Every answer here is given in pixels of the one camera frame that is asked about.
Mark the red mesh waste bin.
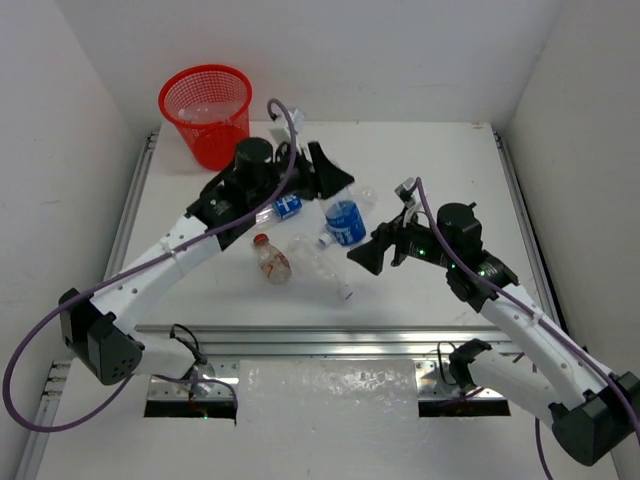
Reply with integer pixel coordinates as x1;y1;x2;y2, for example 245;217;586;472
158;64;252;171

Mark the aluminium side rail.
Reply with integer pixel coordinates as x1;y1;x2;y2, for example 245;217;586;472
493;130;557;321
103;130;160;280

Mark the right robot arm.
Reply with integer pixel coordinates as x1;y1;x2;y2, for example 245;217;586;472
347;203;639;466

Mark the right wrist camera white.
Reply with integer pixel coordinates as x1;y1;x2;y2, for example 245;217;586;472
394;177;423;215

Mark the clear bottle blue cap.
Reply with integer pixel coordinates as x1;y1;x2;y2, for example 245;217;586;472
287;234;353;301

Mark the left aluminium side rail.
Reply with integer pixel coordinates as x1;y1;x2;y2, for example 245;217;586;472
103;130;160;280

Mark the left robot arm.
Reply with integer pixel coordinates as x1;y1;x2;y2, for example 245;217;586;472
59;137;355;386

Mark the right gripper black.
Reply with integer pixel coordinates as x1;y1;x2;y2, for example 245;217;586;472
347;204;456;273

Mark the right aluminium side rail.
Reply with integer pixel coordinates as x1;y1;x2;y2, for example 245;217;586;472
493;130;557;321

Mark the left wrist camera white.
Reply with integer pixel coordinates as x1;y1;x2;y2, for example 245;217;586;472
270;108;305;144

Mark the aluminium front rail frame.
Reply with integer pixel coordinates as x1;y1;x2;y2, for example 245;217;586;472
142;326;536;418

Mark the red cap crushed bottle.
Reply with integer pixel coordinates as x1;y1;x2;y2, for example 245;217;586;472
253;233;292;285

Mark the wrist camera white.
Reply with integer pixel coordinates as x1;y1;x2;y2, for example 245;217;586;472
270;108;305;144
394;177;423;215

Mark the clear bottle white cap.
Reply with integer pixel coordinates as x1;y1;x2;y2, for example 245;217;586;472
178;101;242;125

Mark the blue label bottle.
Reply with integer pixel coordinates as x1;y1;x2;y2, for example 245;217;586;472
318;186;378;248
320;188;366;247
253;195;303;231

